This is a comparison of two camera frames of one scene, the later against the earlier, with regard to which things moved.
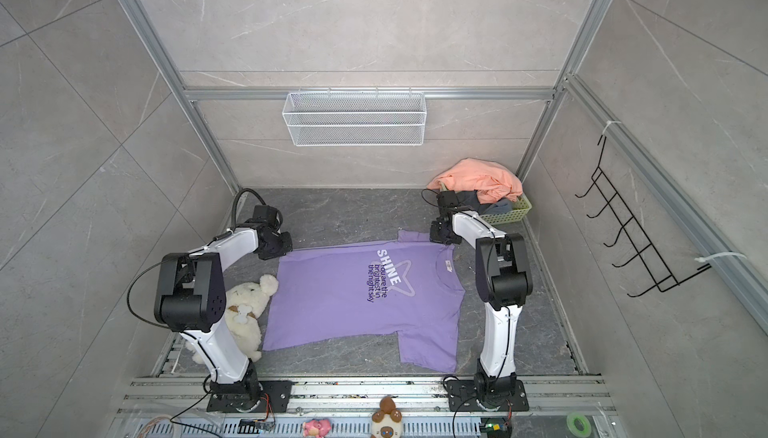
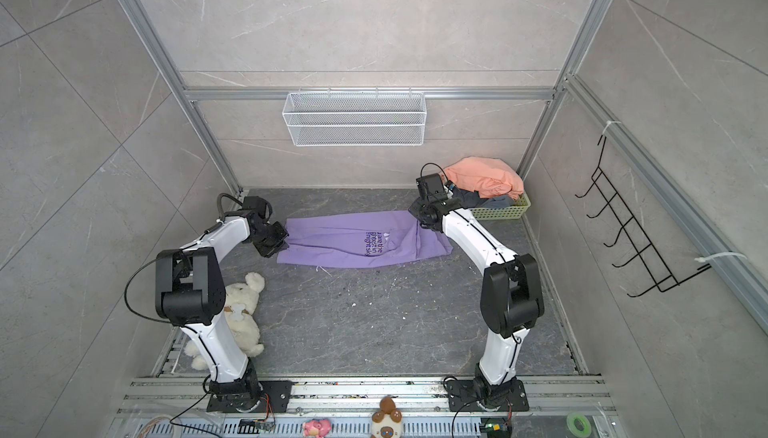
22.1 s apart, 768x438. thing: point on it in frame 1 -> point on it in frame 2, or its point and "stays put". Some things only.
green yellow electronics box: [495, 427] stays put
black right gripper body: [438, 234] -> [420, 209]
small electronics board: [248, 426] stays put
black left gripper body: [281, 244] stays put
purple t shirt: [406, 286] -> [345, 238]
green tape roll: [570, 421] stays put
